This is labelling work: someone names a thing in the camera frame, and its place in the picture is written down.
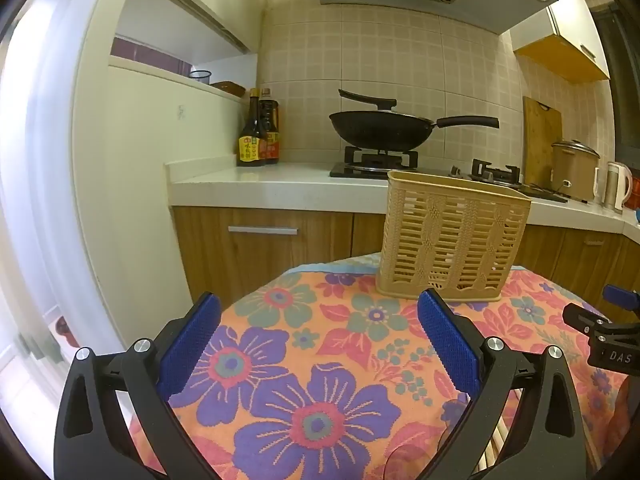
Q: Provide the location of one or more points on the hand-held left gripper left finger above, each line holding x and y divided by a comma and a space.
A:
192, 340

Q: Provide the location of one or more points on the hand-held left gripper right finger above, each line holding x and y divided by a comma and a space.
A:
447, 345

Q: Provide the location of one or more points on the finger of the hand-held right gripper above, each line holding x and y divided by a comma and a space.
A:
580, 316
620, 295

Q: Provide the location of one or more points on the wooden chopstick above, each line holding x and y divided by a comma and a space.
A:
497, 442
482, 460

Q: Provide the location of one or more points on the beige plastic utensil basket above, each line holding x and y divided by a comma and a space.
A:
450, 235

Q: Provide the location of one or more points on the floral tablecloth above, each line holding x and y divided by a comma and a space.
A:
300, 335

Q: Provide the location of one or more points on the wooden kitchen counter cabinet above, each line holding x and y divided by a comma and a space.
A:
260, 255

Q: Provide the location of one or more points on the white electric kettle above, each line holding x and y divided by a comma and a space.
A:
615, 185

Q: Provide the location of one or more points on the red object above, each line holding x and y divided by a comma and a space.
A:
67, 332

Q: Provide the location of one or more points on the beige rice cooker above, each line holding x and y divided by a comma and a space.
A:
575, 170

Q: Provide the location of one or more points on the wooden cutting board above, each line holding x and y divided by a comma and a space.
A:
540, 140

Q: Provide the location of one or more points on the black gas stove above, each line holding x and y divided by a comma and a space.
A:
360, 170

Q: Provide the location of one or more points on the yellow label soy sauce bottle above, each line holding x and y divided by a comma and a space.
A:
250, 145

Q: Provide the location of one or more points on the red label sauce bottle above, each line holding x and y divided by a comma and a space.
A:
271, 135

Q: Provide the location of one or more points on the black wok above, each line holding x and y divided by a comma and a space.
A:
380, 130

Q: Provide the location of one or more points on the glass cup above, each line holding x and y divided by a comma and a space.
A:
200, 76

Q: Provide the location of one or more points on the yellow wall cabinet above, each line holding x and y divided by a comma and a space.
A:
565, 45

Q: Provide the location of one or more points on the white wall cabinet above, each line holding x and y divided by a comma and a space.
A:
165, 10

